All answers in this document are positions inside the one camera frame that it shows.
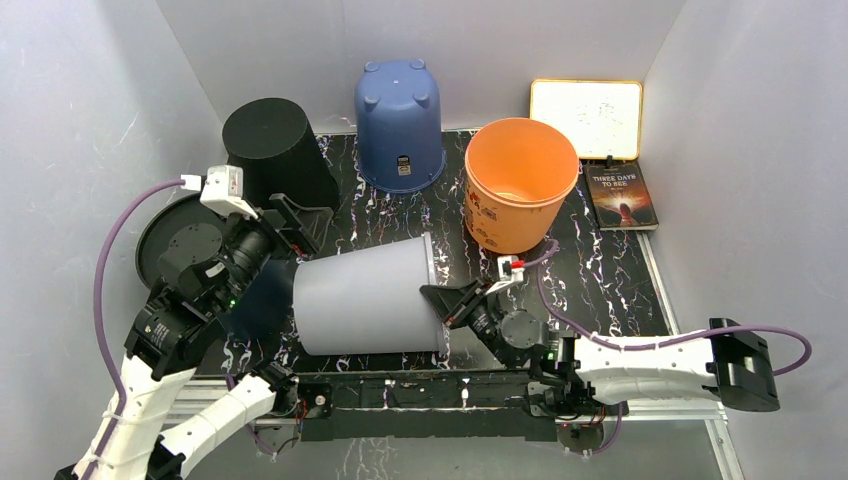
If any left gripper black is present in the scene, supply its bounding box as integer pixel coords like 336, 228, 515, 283
214, 192, 333, 311

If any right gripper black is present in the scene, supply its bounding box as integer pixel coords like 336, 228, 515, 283
424, 277, 517, 370

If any grey plastic bucket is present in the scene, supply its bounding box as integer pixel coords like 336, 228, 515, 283
293, 232, 447, 356

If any large dark blue bucket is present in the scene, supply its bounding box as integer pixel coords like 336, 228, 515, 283
135, 194, 298, 341

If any black ribbed plastic bucket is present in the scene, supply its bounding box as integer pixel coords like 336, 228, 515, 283
222, 97, 340, 210

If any light blue plastic bucket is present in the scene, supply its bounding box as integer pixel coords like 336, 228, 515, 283
354, 59, 445, 194

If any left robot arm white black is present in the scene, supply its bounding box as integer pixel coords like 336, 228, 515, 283
57, 194, 333, 479

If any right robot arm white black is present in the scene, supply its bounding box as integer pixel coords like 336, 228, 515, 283
419, 281, 780, 417

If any Three Days To See book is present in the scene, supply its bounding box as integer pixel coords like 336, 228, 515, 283
583, 160, 659, 231

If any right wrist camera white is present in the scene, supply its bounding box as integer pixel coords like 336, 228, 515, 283
486, 255, 525, 295

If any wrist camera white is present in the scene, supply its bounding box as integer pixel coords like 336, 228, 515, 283
180, 165, 259, 220
486, 255, 525, 295

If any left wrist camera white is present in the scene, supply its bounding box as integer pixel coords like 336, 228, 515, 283
180, 165, 259, 220

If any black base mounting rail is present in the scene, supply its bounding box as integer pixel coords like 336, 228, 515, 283
287, 370, 629, 447

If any small whiteboard yellow frame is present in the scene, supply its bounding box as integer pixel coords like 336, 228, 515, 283
529, 79, 643, 161

